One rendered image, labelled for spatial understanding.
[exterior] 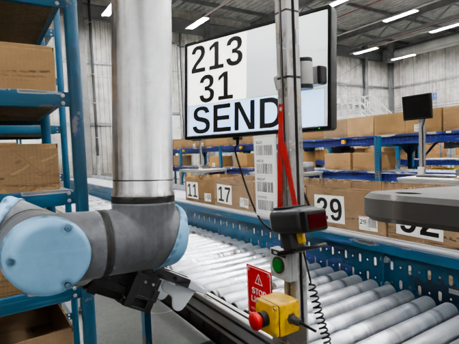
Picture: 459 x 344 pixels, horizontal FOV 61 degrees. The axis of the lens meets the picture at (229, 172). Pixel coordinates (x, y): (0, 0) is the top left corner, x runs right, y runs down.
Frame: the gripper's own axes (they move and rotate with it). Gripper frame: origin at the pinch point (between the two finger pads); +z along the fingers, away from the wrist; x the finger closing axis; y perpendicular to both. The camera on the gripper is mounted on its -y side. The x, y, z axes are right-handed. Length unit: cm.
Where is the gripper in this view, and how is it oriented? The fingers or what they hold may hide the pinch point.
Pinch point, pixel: (195, 282)
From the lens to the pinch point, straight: 78.3
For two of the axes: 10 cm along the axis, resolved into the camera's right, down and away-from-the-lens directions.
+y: -3.7, 9.0, -2.4
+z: 7.3, 4.4, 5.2
